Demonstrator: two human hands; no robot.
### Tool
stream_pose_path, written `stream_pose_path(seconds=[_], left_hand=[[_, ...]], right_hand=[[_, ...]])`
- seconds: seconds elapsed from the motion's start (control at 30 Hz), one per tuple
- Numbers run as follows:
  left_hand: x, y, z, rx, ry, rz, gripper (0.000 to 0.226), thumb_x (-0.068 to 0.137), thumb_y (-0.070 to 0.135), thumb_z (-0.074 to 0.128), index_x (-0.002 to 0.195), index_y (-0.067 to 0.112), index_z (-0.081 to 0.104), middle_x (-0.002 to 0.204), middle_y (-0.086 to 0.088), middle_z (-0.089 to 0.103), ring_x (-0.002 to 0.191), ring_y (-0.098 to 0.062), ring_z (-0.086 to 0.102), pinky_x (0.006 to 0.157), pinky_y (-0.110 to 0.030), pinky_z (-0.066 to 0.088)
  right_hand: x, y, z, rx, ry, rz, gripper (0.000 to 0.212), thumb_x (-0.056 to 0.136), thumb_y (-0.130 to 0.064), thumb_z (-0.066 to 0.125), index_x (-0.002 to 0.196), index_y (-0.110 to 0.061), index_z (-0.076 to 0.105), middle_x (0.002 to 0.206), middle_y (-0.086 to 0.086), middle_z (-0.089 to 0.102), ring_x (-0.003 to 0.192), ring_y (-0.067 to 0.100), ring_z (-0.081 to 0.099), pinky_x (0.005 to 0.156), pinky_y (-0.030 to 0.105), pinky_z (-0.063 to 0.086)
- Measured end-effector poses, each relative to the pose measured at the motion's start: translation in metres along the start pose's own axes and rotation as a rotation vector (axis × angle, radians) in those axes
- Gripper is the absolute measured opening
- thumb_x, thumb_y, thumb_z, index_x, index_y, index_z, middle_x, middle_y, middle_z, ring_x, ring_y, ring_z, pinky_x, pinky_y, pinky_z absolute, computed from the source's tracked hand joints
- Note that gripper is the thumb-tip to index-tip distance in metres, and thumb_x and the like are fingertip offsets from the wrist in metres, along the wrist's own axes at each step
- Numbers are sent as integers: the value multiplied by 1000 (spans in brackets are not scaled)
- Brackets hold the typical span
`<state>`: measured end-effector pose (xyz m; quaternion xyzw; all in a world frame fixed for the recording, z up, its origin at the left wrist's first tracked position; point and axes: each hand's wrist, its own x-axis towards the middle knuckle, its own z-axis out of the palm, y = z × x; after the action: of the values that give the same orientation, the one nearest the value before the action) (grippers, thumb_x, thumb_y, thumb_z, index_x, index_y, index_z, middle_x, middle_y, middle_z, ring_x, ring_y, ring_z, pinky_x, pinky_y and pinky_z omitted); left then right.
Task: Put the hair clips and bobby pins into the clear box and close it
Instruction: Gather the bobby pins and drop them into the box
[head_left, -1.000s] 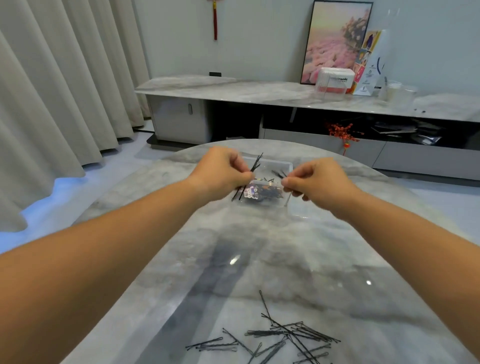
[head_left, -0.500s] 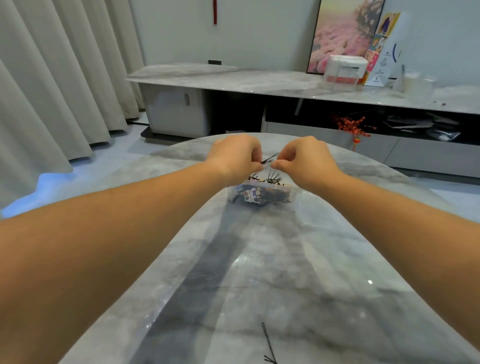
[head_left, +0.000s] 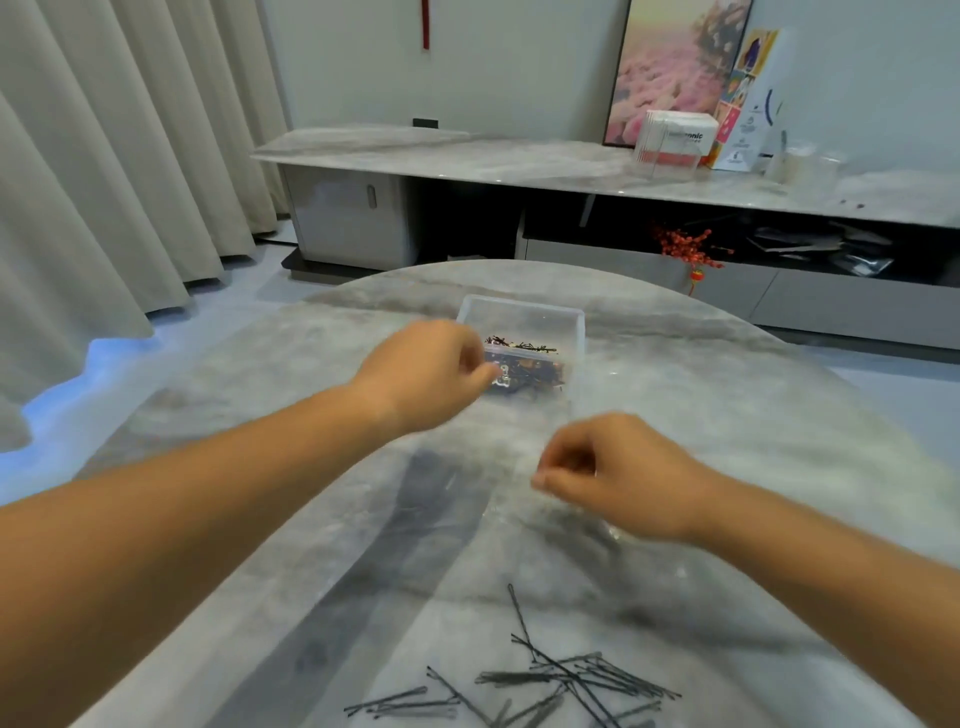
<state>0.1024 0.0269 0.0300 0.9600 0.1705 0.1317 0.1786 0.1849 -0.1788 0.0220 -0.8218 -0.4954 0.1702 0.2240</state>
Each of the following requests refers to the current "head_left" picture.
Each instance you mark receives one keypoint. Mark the person's right fingers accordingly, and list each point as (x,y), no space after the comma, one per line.
(559,469)

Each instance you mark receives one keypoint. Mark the pile of black bobby pins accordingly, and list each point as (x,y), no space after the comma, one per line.
(570,679)

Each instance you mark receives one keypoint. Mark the person's left forearm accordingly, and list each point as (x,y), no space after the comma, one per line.
(187,525)

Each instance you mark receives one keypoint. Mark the pink framed landscape painting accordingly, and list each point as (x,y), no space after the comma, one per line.
(667,67)

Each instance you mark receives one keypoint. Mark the colourful tall carton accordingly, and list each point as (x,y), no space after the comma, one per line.
(754,97)

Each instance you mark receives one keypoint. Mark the person's right hand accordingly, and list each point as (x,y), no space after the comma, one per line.
(637,480)

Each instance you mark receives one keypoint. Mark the person's left hand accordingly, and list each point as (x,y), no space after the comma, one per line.
(420,375)

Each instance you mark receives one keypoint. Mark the black wall socket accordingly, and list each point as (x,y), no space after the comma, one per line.
(425,123)

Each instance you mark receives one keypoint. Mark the white cardboard box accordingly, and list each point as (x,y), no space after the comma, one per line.
(675,139)

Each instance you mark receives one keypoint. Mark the papers and grey bags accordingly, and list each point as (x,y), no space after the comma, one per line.
(817,244)

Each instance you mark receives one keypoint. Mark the clear plastic cup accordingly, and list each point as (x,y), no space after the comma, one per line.
(793,163)
(831,169)

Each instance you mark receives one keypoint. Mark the person's left thumb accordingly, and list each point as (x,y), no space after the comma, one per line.
(480,381)

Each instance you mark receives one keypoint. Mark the person's right forearm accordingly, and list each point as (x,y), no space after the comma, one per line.
(840,577)

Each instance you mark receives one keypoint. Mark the clear plastic storage box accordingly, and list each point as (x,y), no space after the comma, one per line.
(555,319)

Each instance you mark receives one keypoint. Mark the red hanging ribbon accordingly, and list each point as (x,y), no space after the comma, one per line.
(425,22)

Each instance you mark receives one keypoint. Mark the beige pleated curtain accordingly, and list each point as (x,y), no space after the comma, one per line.
(112,165)

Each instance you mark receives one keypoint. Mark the grey marble top sideboard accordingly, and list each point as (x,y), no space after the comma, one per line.
(525,165)

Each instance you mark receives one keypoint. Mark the heap of mixed hair clips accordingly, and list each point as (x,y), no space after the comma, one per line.
(532,367)

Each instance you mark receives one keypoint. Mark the red berry decoration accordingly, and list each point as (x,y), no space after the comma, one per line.
(686,247)

